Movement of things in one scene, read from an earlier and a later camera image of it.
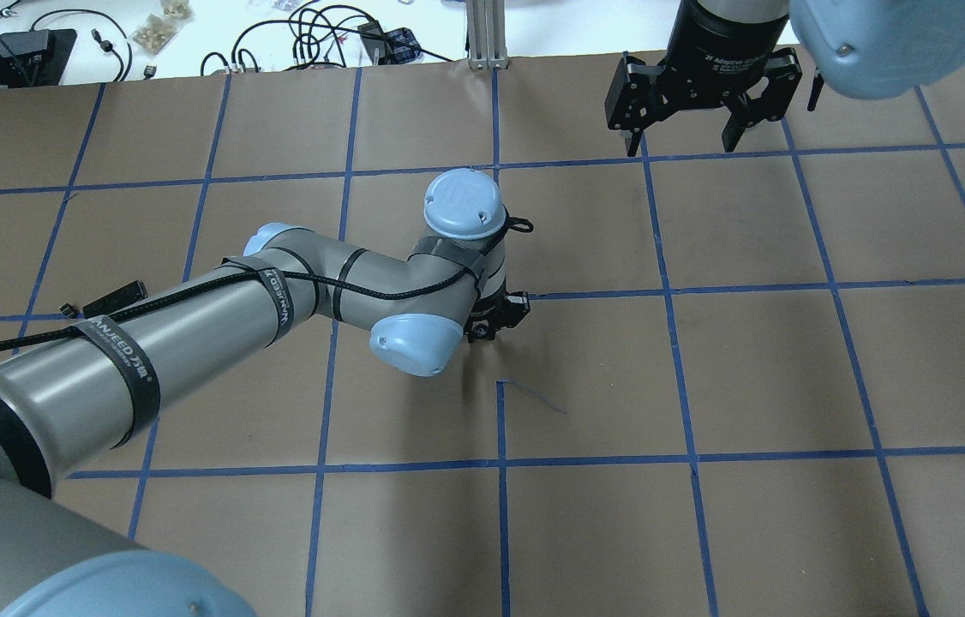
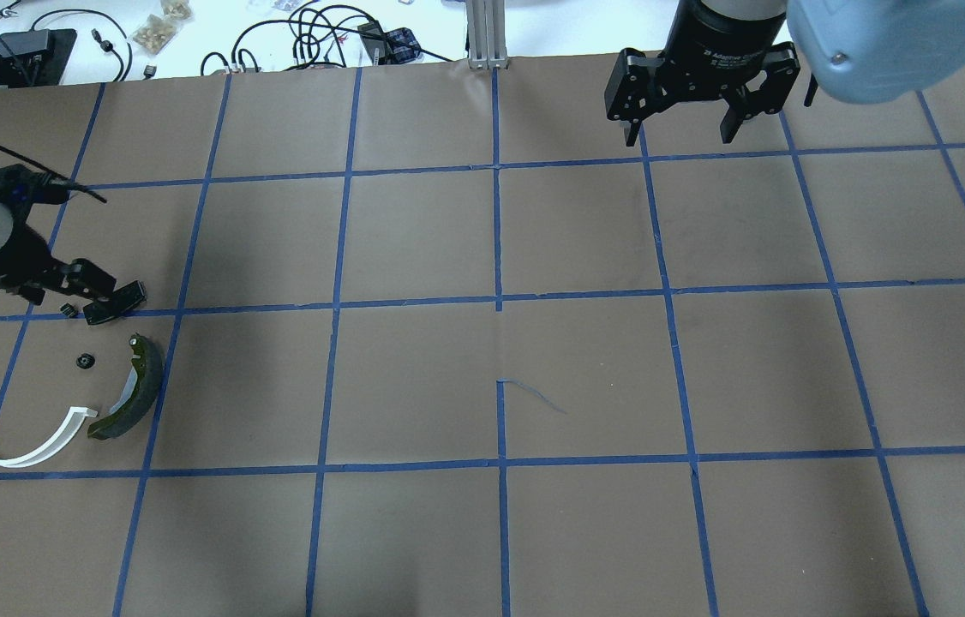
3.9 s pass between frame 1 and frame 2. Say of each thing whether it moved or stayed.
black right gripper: stayed
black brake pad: stayed
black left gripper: moved
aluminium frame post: stayed
